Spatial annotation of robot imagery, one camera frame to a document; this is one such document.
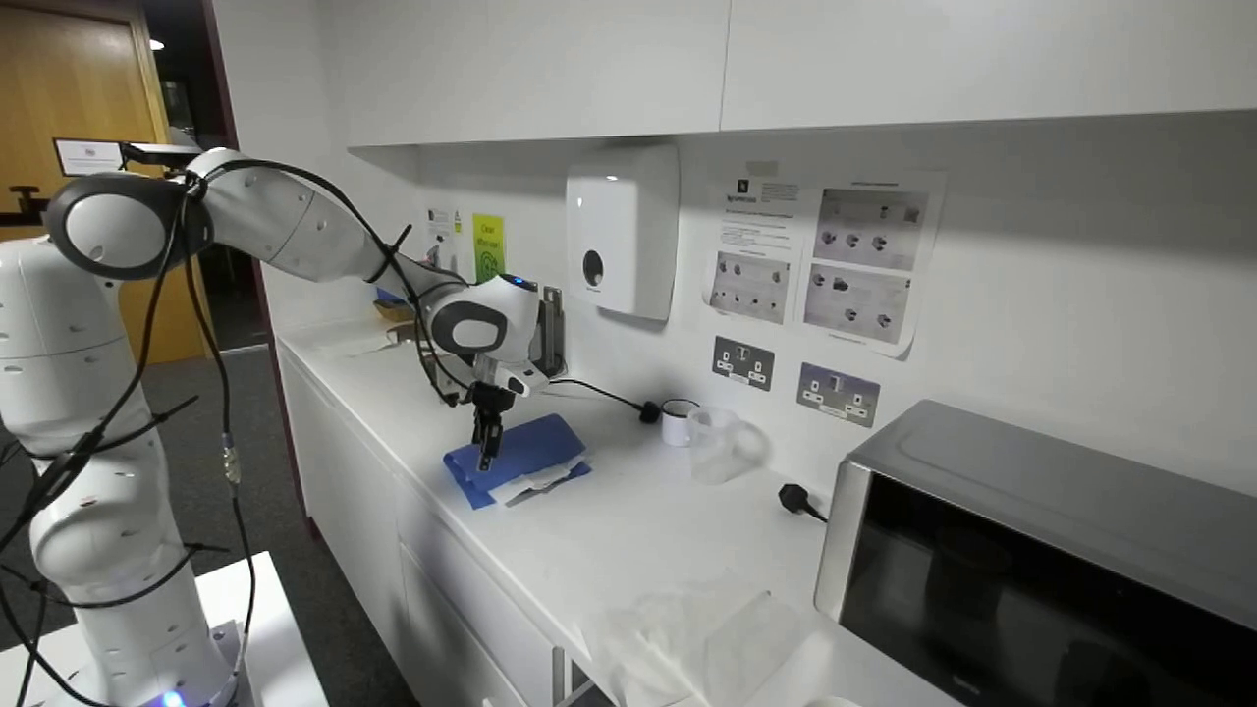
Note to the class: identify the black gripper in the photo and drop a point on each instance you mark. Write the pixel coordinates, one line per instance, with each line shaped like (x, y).
(487, 407)

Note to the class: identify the blue towel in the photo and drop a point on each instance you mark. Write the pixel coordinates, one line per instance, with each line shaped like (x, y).
(532, 463)

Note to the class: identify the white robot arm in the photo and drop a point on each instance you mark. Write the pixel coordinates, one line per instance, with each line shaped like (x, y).
(74, 390)

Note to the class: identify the white robot base table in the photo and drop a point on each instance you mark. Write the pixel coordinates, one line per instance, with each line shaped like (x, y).
(252, 627)

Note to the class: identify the black coffee machine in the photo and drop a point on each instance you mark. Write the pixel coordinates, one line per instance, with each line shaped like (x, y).
(553, 332)

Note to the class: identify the white paper poster left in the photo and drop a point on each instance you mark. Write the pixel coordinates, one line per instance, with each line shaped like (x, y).
(444, 236)

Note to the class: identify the white soap dispenser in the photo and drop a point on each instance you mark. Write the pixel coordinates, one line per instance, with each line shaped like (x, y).
(622, 222)

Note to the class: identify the clear plastic container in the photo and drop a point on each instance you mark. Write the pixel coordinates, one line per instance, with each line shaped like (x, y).
(713, 446)

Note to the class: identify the black plug near microwave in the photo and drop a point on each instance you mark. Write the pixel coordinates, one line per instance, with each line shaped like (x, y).
(800, 500)

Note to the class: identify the clear plastic bag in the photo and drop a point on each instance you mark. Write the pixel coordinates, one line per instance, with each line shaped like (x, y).
(710, 645)

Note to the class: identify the white upper cabinet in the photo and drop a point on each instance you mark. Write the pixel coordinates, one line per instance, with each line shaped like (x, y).
(436, 71)

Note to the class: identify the white instruction poster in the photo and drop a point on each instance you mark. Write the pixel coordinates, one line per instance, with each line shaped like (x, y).
(841, 257)

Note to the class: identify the silver microwave oven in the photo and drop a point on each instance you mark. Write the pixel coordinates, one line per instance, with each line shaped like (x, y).
(1023, 570)

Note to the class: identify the wooden door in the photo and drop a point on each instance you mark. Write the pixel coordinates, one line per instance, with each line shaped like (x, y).
(83, 67)

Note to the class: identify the yellow green wall sticker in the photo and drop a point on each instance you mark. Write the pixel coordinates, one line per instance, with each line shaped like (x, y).
(487, 244)

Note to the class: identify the wall socket left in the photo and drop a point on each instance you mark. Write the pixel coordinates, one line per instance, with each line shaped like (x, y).
(745, 365)

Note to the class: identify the wall socket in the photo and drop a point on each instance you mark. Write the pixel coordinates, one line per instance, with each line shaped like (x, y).
(837, 394)
(745, 365)

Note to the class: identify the wall socket right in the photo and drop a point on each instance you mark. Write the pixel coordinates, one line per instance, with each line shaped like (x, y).
(837, 394)

